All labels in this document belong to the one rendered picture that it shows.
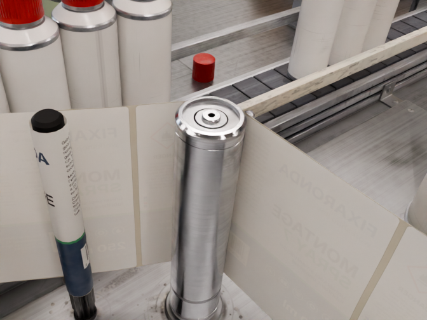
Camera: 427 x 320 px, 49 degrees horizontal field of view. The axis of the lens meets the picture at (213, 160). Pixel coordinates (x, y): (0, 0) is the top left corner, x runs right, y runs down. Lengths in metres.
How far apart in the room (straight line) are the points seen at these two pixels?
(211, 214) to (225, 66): 0.51
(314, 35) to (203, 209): 0.39
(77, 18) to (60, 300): 0.22
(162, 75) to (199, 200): 0.20
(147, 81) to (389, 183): 0.27
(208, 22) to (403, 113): 0.41
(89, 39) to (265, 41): 0.50
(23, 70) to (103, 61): 0.07
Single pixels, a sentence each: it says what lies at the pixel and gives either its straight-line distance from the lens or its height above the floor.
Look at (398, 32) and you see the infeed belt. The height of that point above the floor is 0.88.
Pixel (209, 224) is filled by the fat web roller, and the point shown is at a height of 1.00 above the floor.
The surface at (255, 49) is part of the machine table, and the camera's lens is 0.82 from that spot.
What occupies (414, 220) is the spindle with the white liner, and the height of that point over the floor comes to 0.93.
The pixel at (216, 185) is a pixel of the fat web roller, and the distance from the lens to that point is 0.25.
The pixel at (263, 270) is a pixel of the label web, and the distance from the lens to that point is 0.32.
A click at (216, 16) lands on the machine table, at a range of 0.92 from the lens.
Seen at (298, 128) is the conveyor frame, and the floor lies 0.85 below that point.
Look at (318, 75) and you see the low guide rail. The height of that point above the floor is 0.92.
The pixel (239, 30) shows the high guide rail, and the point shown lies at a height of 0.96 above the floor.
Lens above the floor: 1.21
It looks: 41 degrees down
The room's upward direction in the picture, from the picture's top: 6 degrees clockwise
